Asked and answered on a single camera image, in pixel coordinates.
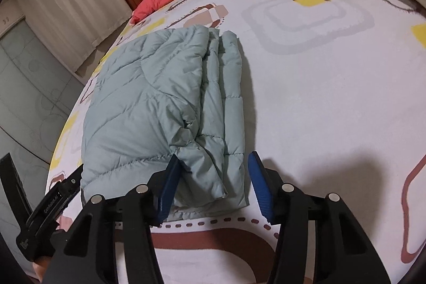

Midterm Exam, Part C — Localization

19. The frosted glass wardrobe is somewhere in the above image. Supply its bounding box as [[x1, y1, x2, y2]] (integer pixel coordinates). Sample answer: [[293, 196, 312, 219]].
[[0, 14, 85, 191]]

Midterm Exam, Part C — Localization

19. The light green padded jacket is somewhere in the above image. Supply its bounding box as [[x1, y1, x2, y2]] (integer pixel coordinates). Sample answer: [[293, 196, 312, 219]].
[[80, 24, 249, 222]]

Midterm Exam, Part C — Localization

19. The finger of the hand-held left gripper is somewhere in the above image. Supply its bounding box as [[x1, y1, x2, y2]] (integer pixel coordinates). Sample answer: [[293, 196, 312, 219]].
[[61, 163, 84, 189]]

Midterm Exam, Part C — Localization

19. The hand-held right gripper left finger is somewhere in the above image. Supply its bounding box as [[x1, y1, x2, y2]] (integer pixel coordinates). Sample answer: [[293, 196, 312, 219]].
[[42, 157, 181, 284]]

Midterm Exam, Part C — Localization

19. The dark object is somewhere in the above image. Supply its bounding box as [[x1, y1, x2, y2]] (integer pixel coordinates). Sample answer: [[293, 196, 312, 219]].
[[0, 153, 34, 228]]

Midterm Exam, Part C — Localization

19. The white patterned bedspread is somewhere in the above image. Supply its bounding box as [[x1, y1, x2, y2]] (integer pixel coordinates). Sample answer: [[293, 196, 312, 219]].
[[47, 0, 426, 284]]

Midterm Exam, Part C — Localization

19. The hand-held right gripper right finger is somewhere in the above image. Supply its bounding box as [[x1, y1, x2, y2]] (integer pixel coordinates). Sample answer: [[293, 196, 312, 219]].
[[248, 151, 391, 284]]

